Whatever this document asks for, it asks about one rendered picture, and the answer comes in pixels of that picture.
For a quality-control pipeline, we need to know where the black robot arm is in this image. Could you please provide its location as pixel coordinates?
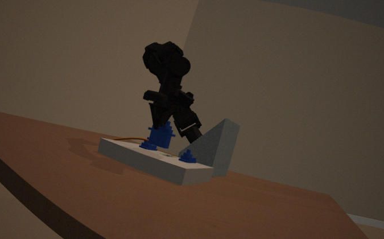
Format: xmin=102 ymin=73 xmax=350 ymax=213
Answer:
xmin=143 ymin=41 xmax=202 ymax=144

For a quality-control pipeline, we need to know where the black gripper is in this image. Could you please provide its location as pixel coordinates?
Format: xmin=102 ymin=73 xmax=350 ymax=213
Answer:
xmin=143 ymin=77 xmax=185 ymax=130

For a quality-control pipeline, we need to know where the beige flat deck plate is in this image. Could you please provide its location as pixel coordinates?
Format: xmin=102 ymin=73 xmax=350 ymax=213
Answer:
xmin=98 ymin=138 xmax=214 ymax=186

